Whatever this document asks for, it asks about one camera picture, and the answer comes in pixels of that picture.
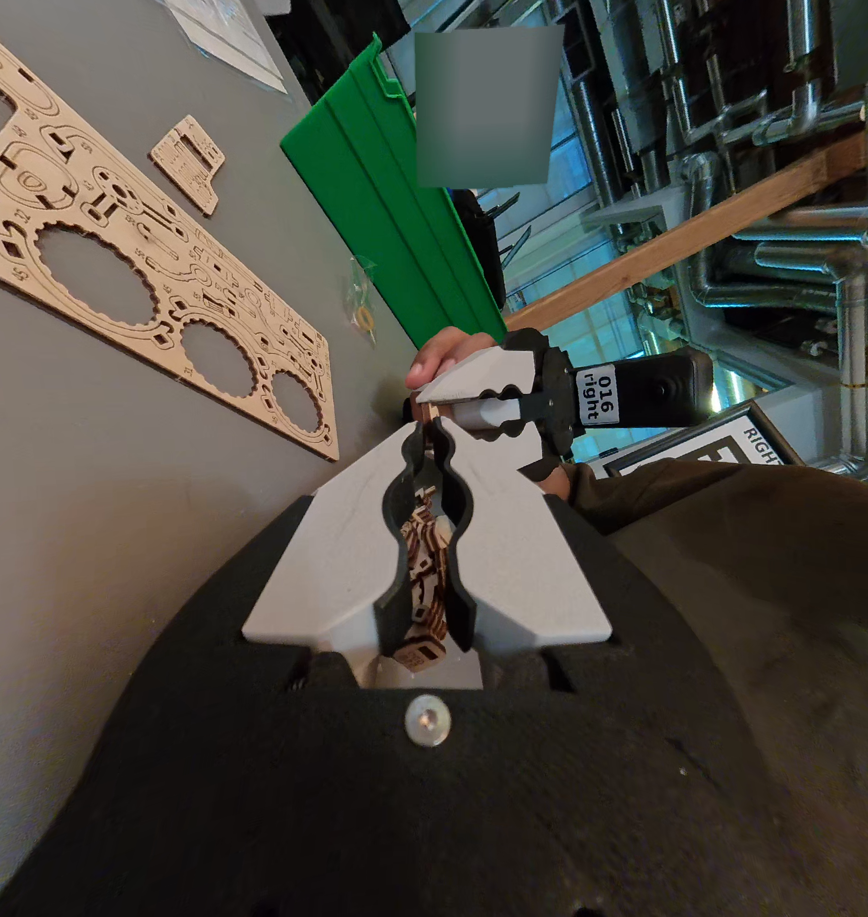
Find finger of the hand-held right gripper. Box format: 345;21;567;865
413;346;542;406
447;397;547;442

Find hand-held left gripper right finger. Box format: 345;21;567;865
433;420;614;690

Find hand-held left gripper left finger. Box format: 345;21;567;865
242;421;424;690

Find wooden model motorcycle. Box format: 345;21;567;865
394;423;455;674

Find person's right forearm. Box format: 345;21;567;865
534;458;868;646

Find person's right hand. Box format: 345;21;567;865
404;326;510;427

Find black framed sign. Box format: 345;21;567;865
604;400;807;480

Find small clear plastic bag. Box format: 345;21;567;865
344;254;381;345

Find wooden beam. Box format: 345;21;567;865
504;132;868;332

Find green plastic bin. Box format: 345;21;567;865
280;32;510;359

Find cluster of metal pipes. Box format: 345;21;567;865
549;0;868;488

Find large wooden puzzle sheet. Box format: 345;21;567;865
0;21;339;463

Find person's olive shirt torso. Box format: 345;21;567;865
599;523;868;917

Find small wooden puzzle sheet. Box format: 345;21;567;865
149;115;227;217

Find instruction sheet in plastic sleeve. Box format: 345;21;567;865
158;0;288;94

